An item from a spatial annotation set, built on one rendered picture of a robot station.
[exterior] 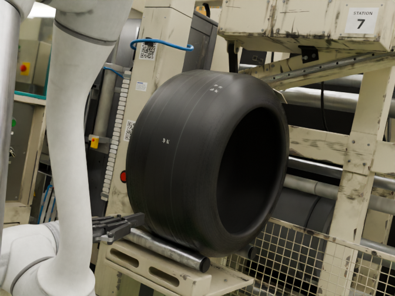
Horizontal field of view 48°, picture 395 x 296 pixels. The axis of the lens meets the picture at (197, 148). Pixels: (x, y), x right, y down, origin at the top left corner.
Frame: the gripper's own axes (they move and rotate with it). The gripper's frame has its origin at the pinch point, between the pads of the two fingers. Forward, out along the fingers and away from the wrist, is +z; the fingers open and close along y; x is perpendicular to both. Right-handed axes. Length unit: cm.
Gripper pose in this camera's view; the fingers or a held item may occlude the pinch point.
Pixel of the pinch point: (133, 221)
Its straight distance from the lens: 116.4
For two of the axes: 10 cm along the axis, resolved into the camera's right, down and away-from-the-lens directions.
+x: -1.1, 9.8, 1.6
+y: -7.9, -1.9, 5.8
